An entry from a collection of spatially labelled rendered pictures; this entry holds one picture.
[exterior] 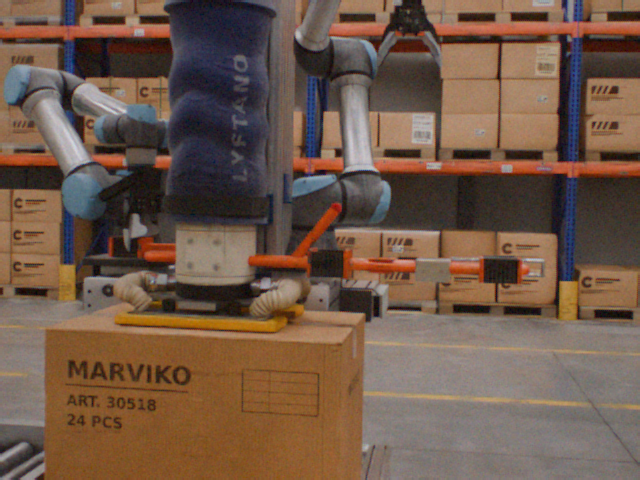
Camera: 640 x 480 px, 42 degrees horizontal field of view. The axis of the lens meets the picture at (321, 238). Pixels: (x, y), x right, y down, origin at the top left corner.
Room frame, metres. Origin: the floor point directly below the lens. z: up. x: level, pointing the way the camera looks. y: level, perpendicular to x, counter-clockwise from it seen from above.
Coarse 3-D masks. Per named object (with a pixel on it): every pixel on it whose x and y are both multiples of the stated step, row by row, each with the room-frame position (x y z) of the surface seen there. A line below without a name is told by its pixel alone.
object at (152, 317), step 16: (240, 304) 1.68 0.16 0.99; (128, 320) 1.67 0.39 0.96; (144, 320) 1.66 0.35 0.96; (160, 320) 1.66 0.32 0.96; (176, 320) 1.65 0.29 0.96; (192, 320) 1.65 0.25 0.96; (208, 320) 1.64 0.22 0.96; (224, 320) 1.64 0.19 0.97; (240, 320) 1.64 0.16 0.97; (256, 320) 1.64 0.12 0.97; (272, 320) 1.65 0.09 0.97
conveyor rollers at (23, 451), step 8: (0, 448) 2.17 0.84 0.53; (16, 448) 2.11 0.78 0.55; (24, 448) 2.13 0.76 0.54; (32, 448) 2.16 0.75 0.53; (0, 456) 2.04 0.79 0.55; (8, 456) 2.06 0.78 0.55; (16, 456) 2.08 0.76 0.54; (24, 456) 2.11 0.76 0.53; (40, 456) 2.05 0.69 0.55; (0, 464) 2.01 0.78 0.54; (8, 464) 2.04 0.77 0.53; (16, 464) 2.07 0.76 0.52; (24, 464) 1.99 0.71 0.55; (32, 464) 2.00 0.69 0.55; (40, 464) 2.02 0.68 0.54; (0, 472) 1.99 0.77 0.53; (8, 472) 2.04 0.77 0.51; (16, 472) 1.93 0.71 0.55; (24, 472) 1.95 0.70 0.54
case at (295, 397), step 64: (320, 320) 1.81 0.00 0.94; (64, 384) 1.63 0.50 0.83; (128, 384) 1.61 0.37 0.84; (192, 384) 1.59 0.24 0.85; (256, 384) 1.57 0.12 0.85; (320, 384) 1.55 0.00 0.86; (64, 448) 1.63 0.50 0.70; (128, 448) 1.61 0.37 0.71; (192, 448) 1.59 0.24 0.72; (256, 448) 1.57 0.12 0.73; (320, 448) 1.55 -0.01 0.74
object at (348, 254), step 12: (312, 252) 1.70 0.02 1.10; (324, 252) 1.79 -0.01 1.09; (336, 252) 1.79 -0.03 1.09; (348, 252) 1.71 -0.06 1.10; (312, 264) 1.71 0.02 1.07; (324, 264) 1.71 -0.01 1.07; (336, 264) 1.70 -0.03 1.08; (312, 276) 1.70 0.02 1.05; (324, 276) 1.70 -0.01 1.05; (336, 276) 1.69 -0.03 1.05; (348, 276) 1.72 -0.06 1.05
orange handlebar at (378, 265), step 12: (156, 252) 1.79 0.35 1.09; (168, 252) 1.81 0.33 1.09; (252, 264) 1.75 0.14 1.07; (264, 264) 1.74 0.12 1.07; (276, 264) 1.74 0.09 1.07; (288, 264) 1.73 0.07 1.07; (300, 264) 1.73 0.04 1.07; (348, 264) 1.71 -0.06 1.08; (360, 264) 1.71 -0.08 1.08; (372, 264) 1.70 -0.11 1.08; (384, 264) 1.70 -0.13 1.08; (396, 264) 1.69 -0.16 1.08; (408, 264) 1.69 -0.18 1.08; (456, 264) 1.68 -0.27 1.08; (468, 264) 1.67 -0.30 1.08
